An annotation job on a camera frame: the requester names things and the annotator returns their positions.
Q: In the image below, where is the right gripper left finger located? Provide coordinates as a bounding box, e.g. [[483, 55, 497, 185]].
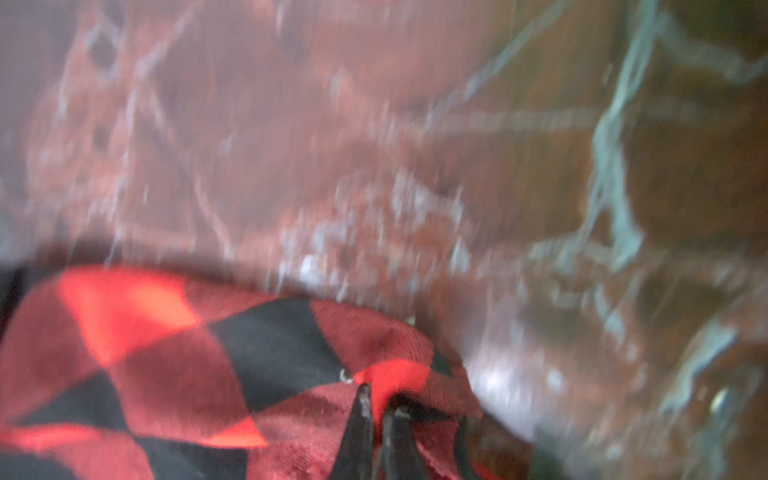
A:
[[328, 384, 375, 480]]

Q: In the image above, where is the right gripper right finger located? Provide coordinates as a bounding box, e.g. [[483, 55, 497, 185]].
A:
[[380, 406, 430, 480]]

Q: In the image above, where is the red black plaid shirt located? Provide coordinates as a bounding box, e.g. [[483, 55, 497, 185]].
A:
[[1, 266, 488, 479]]

